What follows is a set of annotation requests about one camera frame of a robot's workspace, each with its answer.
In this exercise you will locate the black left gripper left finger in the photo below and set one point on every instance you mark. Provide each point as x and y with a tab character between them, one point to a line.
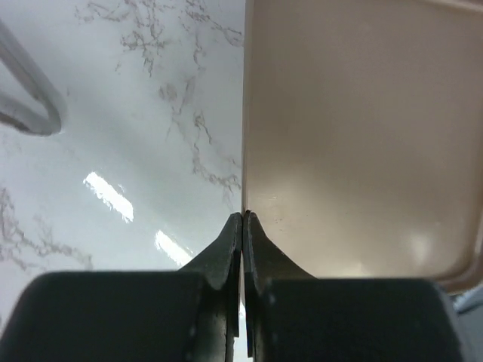
186	315

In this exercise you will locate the metal tongs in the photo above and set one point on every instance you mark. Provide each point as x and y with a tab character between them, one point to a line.
30	103

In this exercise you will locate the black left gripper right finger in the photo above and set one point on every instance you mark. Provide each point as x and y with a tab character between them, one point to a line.
294	316

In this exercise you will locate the tan box lid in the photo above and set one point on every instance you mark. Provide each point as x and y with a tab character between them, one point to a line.
362	136

